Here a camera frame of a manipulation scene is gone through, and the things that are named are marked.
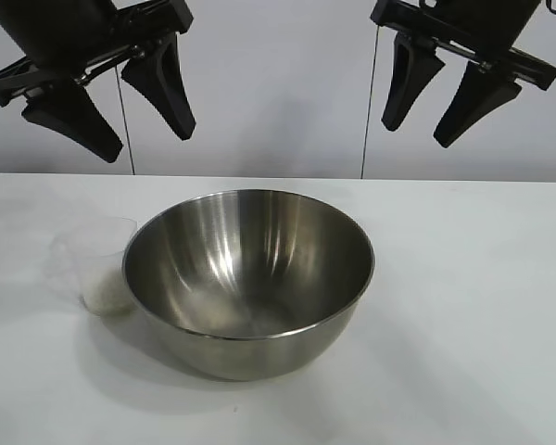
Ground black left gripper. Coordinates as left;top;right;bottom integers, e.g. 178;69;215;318
0;0;197;164

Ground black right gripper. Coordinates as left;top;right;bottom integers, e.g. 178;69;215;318
369;0;556;149

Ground clear plastic measuring cup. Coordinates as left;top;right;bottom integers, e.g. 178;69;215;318
50;216;140;319

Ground white rice grains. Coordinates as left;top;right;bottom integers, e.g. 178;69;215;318
82;271;134;319

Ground stainless steel mixing bowl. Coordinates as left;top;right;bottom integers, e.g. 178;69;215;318
121;187;377;382

